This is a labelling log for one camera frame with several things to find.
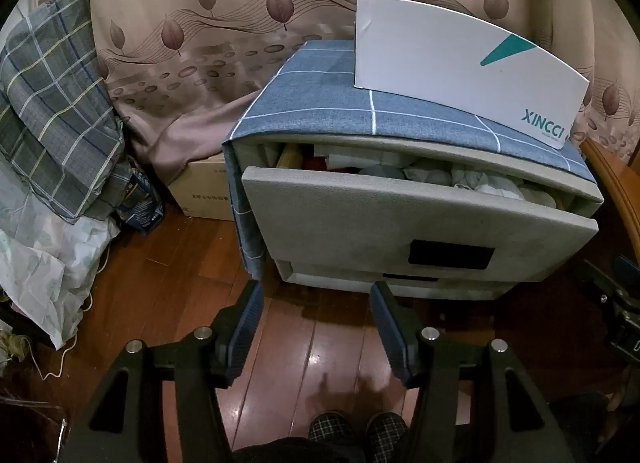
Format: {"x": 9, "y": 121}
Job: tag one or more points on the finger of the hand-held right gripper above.
{"x": 597, "y": 277}

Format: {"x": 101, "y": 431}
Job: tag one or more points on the brown cardboard box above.
{"x": 205, "y": 188}

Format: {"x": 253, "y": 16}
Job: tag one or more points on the grey lower drawer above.
{"x": 340, "y": 279}

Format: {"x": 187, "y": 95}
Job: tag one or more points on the white cardboard box teal mark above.
{"x": 425, "y": 53}

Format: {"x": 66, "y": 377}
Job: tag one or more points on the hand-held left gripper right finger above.
{"x": 392, "y": 333}

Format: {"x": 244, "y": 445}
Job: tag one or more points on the blue checked cover cloth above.
{"x": 310, "y": 98}

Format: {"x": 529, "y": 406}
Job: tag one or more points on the plaid slipper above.
{"x": 330, "y": 430}
{"x": 385, "y": 433}

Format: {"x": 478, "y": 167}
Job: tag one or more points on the grey upholstered wooden drawer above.
{"x": 350, "y": 223}

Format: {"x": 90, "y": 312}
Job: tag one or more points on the person's dark trousers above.
{"x": 280, "y": 453}

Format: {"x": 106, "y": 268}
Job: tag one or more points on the grey plaid blanket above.
{"x": 50, "y": 93}

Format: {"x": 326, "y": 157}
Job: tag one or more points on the blue packet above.
{"x": 142, "y": 213}

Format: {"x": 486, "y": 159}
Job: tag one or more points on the wooden furniture frame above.
{"x": 615, "y": 178}

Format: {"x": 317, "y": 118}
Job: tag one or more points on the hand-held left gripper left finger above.
{"x": 247, "y": 328}

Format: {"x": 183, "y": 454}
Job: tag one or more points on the beige leaf-print curtain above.
{"x": 225, "y": 3}

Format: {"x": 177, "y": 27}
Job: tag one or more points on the pale blue underwear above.
{"x": 382, "y": 174}

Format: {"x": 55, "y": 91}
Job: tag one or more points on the white floral bedding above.
{"x": 40, "y": 263}

